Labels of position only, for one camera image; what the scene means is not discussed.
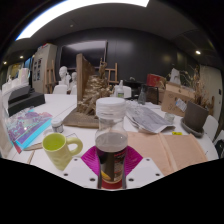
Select colourful printed sheet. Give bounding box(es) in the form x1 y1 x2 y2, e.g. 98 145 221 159
6 107 54 153

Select flat wooden slat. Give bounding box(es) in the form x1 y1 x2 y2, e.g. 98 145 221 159
23 141 44 152

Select small jar white lid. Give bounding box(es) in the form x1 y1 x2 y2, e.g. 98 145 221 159
50 117 65 134

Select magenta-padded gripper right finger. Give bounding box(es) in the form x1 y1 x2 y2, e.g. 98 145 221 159
125 145 165 190

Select black wall screen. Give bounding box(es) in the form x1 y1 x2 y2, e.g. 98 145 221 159
59 40 108 69

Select thin wooden stick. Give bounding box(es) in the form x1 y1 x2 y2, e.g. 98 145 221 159
26 149 36 165

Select white cabinet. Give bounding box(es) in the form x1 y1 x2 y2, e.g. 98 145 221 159
31 43 58 94

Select round ceiling spotlights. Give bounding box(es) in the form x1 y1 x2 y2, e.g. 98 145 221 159
2 49 202 66

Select black backpack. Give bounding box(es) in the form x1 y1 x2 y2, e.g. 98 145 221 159
215 138 224 159

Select small grey tape roll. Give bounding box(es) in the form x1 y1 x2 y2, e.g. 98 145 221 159
163 112 176 124

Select white plastic chair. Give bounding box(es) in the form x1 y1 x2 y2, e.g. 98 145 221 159
69 84 78 96
52 84 69 95
203 114 219 143
113 85 133 99

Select grey plastic jug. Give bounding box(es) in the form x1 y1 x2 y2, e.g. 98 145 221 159
138 84 148 105

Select long ceiling light strip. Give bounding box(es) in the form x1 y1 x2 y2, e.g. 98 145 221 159
15 0 150 41

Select brown cardboard box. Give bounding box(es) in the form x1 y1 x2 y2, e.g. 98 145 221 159
160 81 196 118

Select white plastic bag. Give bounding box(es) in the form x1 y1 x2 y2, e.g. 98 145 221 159
0 89 14 159

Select wooden twig sculpture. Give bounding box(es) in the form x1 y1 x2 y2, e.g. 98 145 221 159
62 53 114 129

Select clear drink bottle white cap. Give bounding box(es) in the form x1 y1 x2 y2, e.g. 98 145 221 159
94 96 129 190

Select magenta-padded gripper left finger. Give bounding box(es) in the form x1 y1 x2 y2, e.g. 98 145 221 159
61 145 100 190

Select dark grey pot saucer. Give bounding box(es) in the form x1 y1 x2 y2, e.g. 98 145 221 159
180 117 205 139

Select white plaster bust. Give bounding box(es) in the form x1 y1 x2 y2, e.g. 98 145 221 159
69 71 78 91
58 65 70 87

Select clear spray bottle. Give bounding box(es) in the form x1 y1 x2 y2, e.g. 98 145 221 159
115 79 125 99

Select grey newspaper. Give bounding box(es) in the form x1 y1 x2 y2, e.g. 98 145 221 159
124 100 176 134

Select yellow-green ceramic mug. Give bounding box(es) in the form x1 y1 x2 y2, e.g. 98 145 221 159
41 132 84 172

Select black flat box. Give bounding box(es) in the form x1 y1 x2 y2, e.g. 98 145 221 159
7 84 46 118

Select wooden easel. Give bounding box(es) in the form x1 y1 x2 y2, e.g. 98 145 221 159
99 58 119 85
44 59 57 94

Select red box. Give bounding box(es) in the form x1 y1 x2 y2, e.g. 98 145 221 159
146 73 166 88

